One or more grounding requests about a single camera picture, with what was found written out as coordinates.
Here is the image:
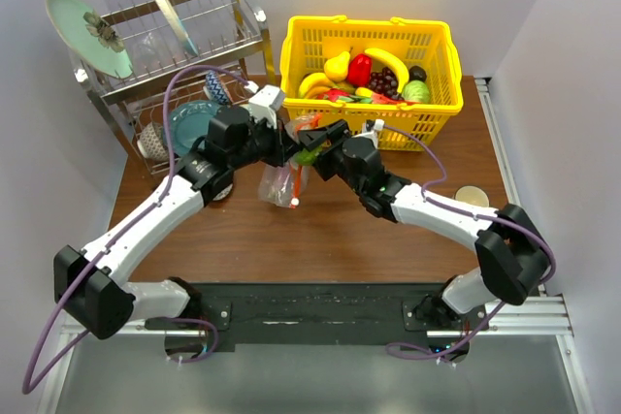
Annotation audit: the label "long yellow banana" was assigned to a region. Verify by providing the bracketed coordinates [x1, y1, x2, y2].
[364, 48, 409, 93]

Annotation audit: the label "corn cob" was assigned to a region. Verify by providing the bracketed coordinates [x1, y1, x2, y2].
[355, 87, 375, 103]

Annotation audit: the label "yellow plastic basket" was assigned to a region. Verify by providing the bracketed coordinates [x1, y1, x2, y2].
[278, 15, 464, 153]

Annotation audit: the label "red bell pepper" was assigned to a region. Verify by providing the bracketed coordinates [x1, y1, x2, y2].
[346, 53, 373, 87]

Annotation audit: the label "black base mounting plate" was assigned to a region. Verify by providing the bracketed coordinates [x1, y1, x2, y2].
[146, 283, 486, 356]

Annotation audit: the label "red dragon fruit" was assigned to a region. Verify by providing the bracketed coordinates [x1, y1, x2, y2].
[316, 88, 355, 103]

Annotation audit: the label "cream and blue plate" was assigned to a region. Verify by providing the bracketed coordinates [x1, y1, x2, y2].
[154, 0, 199, 57]

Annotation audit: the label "steel two-tier dish rack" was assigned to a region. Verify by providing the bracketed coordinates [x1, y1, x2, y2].
[70, 0, 278, 187]

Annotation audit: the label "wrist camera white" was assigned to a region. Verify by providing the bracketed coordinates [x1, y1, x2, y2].
[359, 119, 385, 139]
[246, 84, 285, 129]

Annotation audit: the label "dark avocado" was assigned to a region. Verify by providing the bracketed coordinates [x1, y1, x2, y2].
[409, 65, 428, 82]

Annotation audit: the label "dark purple grapes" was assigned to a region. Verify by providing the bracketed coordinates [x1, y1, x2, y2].
[368, 67, 400, 100]

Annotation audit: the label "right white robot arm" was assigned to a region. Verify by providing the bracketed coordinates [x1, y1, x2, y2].
[298, 120, 556, 330]

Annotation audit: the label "blue zigzag patterned cup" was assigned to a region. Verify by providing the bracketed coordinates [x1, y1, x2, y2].
[204, 71, 232, 106]

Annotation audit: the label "watermelon slice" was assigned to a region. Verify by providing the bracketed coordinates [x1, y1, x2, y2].
[370, 93, 421, 107]

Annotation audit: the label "mint green floral plate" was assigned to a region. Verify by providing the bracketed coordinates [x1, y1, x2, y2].
[46, 0, 133, 80]

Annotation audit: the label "black white leaf bowl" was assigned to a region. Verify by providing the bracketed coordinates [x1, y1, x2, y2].
[212, 183, 234, 202]

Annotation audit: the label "small green lime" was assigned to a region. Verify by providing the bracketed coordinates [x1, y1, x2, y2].
[293, 148, 321, 167]

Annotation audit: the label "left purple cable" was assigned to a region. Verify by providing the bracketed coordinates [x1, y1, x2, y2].
[21, 64, 258, 396]

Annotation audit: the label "teal scalloped plate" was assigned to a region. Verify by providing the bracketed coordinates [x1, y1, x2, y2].
[169, 100, 222, 156]

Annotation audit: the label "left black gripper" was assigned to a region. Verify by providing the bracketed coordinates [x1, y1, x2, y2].
[230, 112, 303, 171]

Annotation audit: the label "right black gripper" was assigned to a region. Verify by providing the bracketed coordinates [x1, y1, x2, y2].
[293, 120, 365, 196]

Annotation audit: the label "yellow banana bunch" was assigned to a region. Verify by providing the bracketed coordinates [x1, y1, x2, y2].
[297, 72, 355, 99]

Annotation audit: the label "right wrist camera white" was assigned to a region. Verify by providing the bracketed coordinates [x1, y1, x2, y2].
[359, 119, 385, 139]

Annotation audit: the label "patterned cup on rack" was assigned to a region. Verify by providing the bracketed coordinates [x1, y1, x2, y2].
[137, 122, 169, 163]

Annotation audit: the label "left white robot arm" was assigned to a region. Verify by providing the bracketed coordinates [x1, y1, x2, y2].
[53, 103, 295, 339]

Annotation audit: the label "yellow pear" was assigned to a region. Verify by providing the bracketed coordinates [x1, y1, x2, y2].
[323, 49, 351, 83]

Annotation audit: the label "green cabbage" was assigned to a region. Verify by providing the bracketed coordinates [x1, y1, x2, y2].
[401, 80, 431, 104]

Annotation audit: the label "clear orange zip bag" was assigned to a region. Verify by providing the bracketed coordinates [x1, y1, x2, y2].
[258, 113, 321, 208]

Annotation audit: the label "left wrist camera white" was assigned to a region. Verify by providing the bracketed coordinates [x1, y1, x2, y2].
[246, 84, 285, 129]

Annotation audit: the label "cream mug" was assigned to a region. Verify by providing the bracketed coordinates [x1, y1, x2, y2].
[453, 185, 490, 207]

